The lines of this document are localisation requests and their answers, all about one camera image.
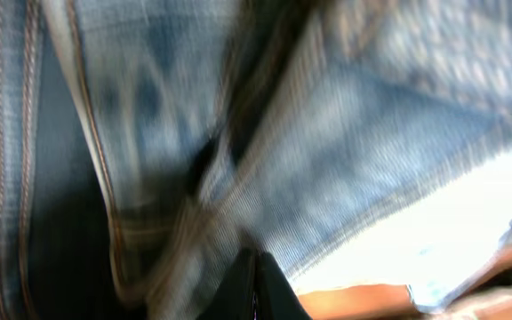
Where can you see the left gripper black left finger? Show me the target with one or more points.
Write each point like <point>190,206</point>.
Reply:
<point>233,299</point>

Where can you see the light blue cloth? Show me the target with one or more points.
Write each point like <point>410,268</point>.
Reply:
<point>442,271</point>

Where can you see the light blue denim jeans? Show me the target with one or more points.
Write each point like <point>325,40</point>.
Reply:
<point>144,144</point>

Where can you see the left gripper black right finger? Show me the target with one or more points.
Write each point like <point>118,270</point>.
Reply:
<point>274,297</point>

